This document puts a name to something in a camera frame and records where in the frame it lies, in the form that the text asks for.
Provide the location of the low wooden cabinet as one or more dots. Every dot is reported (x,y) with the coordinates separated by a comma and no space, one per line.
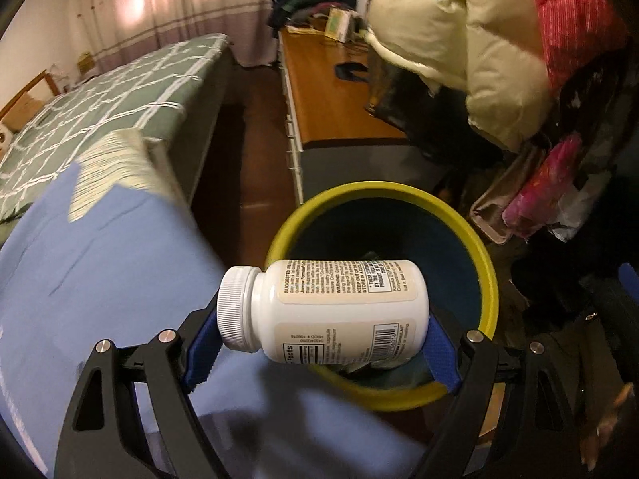
(324,95)

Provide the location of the pink bag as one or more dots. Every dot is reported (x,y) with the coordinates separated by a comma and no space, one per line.
(544,189)

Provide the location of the small yellow box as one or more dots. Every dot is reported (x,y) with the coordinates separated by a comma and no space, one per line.
(86,63)

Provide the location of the white pill bottle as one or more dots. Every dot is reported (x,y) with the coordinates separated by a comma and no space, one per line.
(324,309)

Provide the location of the brown pillow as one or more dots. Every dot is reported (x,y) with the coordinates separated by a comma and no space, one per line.
(25,109)

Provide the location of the pile of dark clothes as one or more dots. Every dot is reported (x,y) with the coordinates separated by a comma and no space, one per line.
(309,0)

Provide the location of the dark handbag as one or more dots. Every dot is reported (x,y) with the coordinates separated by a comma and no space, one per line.
(399,95)

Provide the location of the red down jacket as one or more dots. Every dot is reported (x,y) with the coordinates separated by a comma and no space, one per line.
(574,25)

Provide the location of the round hanging ornament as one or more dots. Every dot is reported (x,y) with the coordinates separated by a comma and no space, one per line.
(5,140)

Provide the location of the pink white curtain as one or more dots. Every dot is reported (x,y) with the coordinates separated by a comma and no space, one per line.
(199,5)

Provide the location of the pale green box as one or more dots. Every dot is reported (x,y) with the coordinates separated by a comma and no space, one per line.
(337,22)

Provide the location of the cream down jacket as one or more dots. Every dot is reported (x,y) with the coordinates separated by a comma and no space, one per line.
(499,60)

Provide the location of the white plastic bag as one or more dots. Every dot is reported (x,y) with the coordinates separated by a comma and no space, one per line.
(584,209)

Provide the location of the blue star print cloth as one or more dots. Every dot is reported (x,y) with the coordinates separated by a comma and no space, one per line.
(125,269)

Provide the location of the beige bag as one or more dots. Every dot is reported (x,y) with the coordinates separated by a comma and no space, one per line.
(491,212)

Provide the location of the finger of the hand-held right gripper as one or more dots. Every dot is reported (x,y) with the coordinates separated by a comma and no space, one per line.
(630,282)

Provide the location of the small black object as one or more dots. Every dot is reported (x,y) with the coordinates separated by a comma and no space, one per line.
(344,72)

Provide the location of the person's right hand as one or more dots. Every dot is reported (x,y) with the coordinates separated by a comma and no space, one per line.
(606,429)

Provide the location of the yellow rim trash bin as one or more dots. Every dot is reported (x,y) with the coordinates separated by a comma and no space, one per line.
(464,284)

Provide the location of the flat yellow book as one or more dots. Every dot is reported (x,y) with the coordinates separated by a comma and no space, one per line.
(302,30)

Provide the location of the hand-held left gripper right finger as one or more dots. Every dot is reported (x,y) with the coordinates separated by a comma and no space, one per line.
(442,359)

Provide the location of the wooden bed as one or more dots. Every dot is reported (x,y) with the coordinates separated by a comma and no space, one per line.
(219,90)

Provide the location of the green plaid quilt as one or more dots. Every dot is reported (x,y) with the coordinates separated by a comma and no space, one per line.
(115,95)

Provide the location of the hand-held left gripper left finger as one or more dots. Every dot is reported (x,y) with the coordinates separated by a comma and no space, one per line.
(202,359)

